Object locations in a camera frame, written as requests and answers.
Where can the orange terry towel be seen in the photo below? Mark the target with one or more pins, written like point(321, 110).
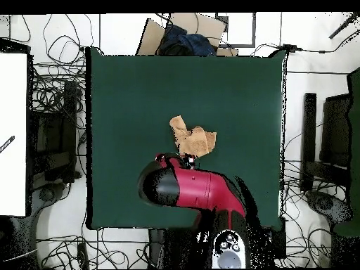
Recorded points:
point(194, 140)

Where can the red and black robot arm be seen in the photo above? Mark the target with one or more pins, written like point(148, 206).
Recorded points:
point(202, 188)

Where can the dark green table cloth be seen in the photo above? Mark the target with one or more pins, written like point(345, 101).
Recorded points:
point(126, 112)

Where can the dark blue jeans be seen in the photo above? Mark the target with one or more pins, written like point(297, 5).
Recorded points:
point(194, 42)

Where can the black stand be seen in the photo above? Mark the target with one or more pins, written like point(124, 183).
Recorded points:
point(69, 112)
point(309, 126)

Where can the black power strip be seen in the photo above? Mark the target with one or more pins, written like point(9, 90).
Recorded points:
point(82, 256)

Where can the black marker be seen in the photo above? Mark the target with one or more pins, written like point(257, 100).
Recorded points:
point(8, 143)

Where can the white panel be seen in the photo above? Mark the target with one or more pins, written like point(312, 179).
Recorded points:
point(12, 112)

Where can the black tripod leg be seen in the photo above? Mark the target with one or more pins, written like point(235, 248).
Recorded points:
point(343, 26)

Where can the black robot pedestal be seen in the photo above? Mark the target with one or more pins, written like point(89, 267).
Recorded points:
point(180, 250)

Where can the black square frame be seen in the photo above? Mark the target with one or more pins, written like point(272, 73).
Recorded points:
point(239, 45)

